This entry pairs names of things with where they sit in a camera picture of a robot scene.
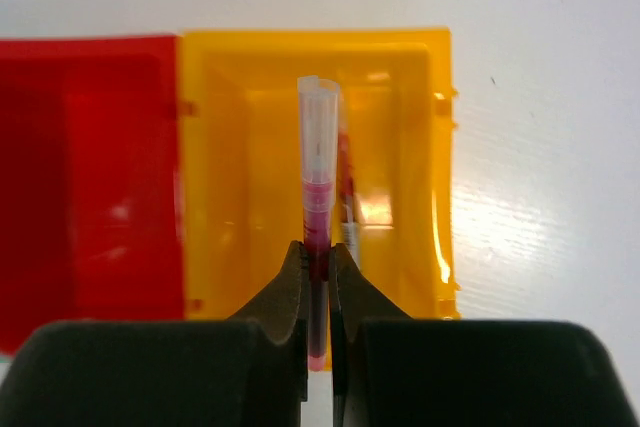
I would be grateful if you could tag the red gel pen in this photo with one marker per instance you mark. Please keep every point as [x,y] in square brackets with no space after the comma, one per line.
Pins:
[348,215]

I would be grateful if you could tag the red plastic bin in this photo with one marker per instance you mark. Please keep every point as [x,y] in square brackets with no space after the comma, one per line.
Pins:
[90,207]

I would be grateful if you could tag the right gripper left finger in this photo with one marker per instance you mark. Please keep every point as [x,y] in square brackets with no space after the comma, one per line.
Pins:
[247,370]

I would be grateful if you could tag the pink gel pen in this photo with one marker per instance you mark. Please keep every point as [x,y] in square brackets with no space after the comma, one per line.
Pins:
[318,201]

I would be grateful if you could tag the clear pen cap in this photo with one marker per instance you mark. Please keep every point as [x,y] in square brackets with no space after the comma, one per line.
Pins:
[318,104]

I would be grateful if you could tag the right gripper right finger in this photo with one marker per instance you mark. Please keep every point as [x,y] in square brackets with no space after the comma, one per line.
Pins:
[390,369]

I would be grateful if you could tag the yellow plastic bin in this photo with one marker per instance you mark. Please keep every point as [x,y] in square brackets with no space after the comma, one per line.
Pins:
[241,166]

